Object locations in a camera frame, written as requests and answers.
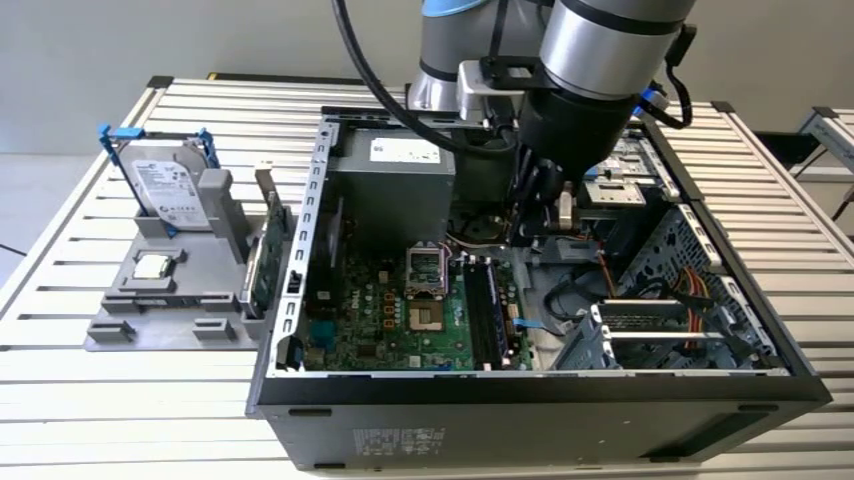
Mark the black open PC case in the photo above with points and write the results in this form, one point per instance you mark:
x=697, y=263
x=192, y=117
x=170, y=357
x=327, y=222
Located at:
x=467, y=425

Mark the RAM stick with black chips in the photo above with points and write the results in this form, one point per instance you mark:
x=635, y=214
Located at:
x=498, y=315
x=167, y=301

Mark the green graphics card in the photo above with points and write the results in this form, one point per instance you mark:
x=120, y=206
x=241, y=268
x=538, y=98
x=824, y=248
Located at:
x=270, y=250

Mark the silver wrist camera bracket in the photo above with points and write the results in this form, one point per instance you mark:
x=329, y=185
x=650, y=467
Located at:
x=566, y=205

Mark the hard disk in blue carrier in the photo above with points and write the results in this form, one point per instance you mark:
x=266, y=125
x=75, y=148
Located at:
x=163, y=180

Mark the green motherboard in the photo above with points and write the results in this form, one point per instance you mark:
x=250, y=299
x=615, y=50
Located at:
x=374, y=320

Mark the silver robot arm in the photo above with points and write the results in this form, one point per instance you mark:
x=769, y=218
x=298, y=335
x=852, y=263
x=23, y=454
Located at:
x=601, y=50

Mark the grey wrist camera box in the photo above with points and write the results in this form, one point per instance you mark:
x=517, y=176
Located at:
x=477, y=85

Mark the grey parts rack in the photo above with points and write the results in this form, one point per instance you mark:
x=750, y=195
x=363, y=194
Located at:
x=200, y=280

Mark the grey metal drive cage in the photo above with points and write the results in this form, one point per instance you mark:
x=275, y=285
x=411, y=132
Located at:
x=610, y=195

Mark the silver CPU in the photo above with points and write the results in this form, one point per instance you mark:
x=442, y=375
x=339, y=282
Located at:
x=152, y=266

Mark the grey power supply unit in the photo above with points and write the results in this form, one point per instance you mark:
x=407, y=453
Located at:
x=394, y=200

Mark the CPU socket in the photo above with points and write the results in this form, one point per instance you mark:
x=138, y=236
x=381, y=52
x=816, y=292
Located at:
x=427, y=316

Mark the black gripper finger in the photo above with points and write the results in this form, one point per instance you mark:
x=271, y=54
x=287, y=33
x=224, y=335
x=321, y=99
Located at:
x=550, y=200
x=523, y=210

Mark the black yellow edge strip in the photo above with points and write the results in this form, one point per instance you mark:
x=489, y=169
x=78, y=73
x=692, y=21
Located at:
x=294, y=77

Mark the aluminium side table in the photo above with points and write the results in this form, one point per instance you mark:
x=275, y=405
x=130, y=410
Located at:
x=830, y=125

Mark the grey metal disk bay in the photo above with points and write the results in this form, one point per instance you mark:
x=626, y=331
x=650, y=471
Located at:
x=641, y=312

